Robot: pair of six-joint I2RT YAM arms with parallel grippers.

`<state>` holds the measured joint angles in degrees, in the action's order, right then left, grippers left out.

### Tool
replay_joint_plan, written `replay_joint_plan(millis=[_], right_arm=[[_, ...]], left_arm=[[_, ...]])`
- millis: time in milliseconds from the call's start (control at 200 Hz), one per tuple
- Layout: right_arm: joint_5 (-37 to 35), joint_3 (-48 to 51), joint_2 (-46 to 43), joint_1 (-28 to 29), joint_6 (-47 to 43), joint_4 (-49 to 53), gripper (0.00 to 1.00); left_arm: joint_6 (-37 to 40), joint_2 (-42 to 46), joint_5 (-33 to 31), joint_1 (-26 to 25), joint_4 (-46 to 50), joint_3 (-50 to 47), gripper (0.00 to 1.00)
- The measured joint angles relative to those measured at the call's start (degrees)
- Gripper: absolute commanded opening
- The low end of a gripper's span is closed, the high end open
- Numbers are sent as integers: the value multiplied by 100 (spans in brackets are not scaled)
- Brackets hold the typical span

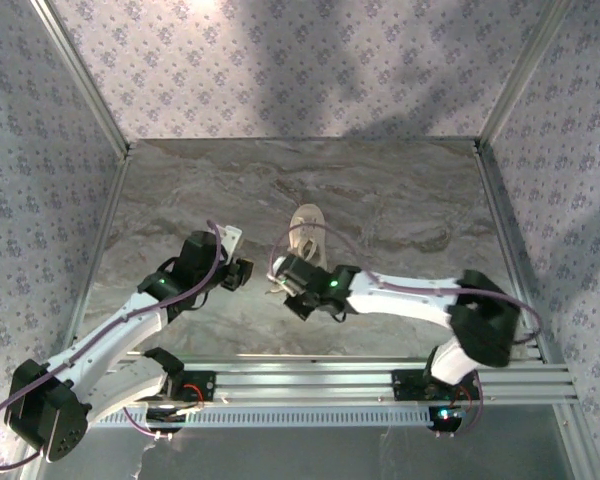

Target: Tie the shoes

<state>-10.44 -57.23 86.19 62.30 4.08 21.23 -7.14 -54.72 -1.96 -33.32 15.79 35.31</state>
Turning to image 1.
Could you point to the aluminium table side rail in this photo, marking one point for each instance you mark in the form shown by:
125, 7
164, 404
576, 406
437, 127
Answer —
512, 250
92, 260

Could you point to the white shoe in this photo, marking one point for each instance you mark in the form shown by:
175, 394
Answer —
307, 215

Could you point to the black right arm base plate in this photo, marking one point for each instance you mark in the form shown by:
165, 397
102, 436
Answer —
405, 385

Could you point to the grey metal sheet panel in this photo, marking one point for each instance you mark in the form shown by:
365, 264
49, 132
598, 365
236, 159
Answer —
305, 455

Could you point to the aluminium corner post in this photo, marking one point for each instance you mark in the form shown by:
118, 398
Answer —
525, 65
80, 70

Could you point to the aluminium mounting rail beam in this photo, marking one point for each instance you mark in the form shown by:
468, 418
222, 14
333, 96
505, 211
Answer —
305, 382

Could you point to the white torn tape strip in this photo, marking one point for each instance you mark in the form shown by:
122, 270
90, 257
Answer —
146, 462

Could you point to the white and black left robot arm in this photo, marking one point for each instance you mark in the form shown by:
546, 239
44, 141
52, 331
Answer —
105, 331

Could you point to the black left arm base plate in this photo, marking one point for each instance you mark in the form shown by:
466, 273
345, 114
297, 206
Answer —
207, 387

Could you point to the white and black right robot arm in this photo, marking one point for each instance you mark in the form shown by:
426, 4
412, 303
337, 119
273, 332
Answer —
405, 300

